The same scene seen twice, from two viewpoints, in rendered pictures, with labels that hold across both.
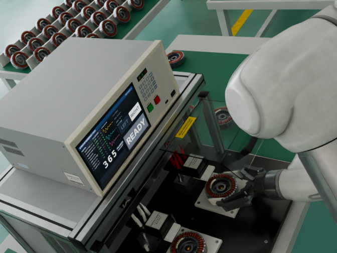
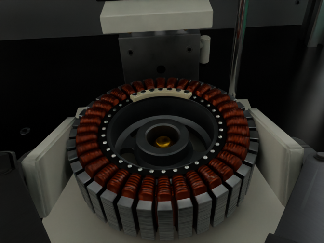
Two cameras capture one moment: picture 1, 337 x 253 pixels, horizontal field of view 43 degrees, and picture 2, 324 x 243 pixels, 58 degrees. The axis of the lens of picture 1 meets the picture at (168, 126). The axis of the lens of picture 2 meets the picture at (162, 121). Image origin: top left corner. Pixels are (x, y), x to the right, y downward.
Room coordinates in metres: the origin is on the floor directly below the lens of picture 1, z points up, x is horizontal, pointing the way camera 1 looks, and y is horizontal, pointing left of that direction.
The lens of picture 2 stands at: (0.86, -0.18, 0.94)
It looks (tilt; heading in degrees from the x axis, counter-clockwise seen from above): 41 degrees down; 46
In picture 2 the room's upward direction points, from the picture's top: 4 degrees counter-clockwise
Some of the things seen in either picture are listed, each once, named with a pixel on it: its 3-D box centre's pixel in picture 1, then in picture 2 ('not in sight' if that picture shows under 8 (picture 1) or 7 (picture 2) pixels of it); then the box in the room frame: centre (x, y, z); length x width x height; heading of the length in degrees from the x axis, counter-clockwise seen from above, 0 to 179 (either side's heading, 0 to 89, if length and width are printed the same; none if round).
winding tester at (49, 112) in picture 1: (83, 106); not in sight; (1.10, 0.22, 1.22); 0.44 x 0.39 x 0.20; 135
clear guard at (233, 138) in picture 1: (207, 133); not in sight; (0.98, -0.10, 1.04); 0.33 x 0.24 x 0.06; 45
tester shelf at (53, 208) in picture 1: (98, 138); not in sight; (1.09, 0.22, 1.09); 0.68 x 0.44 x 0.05; 135
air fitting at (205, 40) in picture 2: not in sight; (203, 51); (1.08, -0.02, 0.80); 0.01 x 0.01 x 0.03; 45
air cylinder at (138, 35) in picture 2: (185, 180); (160, 49); (1.05, 0.01, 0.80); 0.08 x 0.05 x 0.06; 135
